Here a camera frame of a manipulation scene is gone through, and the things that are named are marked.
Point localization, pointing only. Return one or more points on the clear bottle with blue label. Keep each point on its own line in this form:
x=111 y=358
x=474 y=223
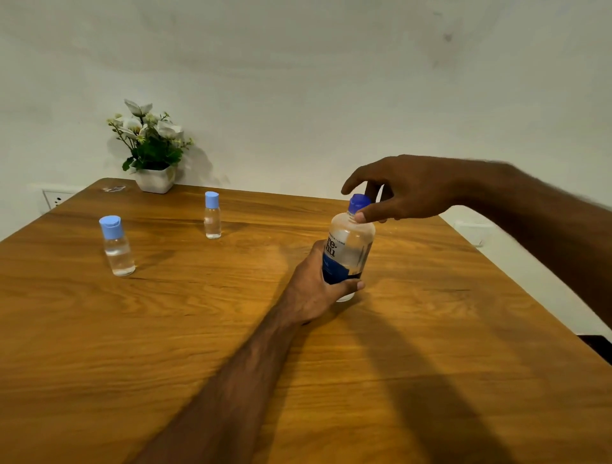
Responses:
x=348 y=244

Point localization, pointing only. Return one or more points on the white flowers in white pot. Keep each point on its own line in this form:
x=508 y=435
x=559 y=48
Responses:
x=152 y=148

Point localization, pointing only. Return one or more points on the white wall socket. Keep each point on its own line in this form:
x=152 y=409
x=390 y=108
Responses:
x=56 y=197

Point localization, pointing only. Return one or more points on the person's right thumb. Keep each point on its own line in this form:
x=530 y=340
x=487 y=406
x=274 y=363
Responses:
x=380 y=214

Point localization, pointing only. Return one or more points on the slim small clear bottle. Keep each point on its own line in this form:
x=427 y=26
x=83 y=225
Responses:
x=212 y=217

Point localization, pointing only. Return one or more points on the person's right middle finger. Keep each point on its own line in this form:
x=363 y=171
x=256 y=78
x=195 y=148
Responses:
x=372 y=191

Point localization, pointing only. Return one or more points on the person's right forearm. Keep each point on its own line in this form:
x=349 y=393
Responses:
x=545 y=224

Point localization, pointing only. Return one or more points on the person's left thumb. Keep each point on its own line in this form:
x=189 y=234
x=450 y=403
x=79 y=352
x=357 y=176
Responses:
x=345 y=288

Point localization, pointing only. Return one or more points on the small clear plastic piece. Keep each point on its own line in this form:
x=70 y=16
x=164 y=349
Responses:
x=114 y=189

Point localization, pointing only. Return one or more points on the dark blue bottle cap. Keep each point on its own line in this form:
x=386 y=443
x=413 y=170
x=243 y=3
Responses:
x=358 y=202

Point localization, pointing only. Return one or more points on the person's right hand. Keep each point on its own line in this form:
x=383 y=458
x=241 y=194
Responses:
x=416 y=186

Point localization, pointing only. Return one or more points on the person's left forearm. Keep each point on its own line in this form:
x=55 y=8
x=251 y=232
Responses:
x=234 y=396

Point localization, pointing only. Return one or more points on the person's left hand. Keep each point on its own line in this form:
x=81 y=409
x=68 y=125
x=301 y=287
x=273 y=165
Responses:
x=306 y=291

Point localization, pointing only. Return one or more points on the wide small clear bottle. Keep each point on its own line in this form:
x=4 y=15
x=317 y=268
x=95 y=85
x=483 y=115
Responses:
x=117 y=248

